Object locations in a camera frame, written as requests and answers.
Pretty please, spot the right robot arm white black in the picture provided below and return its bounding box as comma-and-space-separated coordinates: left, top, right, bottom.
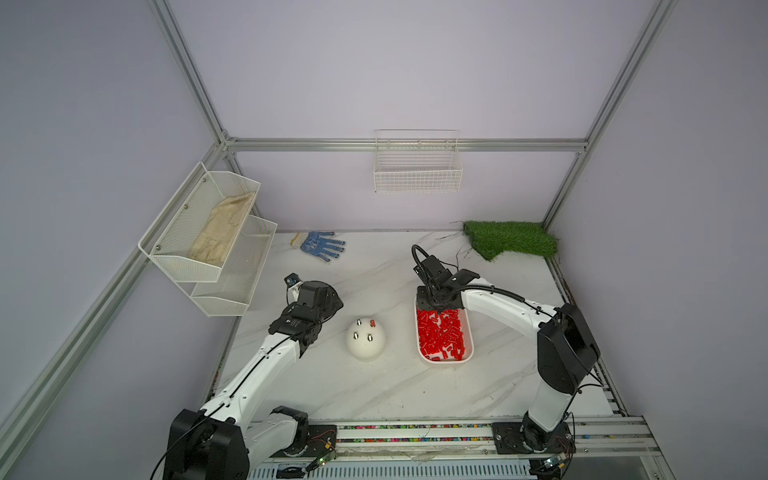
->
411, 245, 600, 438

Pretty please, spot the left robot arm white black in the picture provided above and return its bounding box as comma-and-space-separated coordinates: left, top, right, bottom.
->
150, 274, 343, 479

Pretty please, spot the white tray of red sleeves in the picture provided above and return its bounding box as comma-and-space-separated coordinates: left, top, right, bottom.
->
414, 286, 474, 365

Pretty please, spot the white dome with screws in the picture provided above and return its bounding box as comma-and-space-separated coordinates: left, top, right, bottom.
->
346, 318, 387, 362

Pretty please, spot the green artificial grass mat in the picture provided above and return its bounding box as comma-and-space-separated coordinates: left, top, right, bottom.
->
463, 221, 558, 261

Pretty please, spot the lower white mesh shelf bin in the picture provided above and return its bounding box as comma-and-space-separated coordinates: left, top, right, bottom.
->
189, 215, 277, 317

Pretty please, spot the white mesh shelf bin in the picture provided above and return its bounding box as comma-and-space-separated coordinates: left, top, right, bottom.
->
138, 163, 261, 283
189, 215, 277, 317

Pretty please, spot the blue dotted work glove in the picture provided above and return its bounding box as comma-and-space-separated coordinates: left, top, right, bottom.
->
290, 231, 346, 263

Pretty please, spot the beige cloth in bin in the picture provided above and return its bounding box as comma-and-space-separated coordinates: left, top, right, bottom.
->
188, 193, 256, 267

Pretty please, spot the upper white mesh shelf bin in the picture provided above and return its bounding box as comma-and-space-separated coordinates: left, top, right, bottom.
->
138, 163, 261, 283

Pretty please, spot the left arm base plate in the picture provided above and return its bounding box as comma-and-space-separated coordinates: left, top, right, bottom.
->
273, 424, 338, 459

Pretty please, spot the white wire wall basket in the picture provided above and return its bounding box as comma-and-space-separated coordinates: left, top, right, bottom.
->
373, 129, 463, 194

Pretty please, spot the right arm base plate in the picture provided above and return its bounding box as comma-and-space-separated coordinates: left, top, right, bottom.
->
491, 417, 574, 455

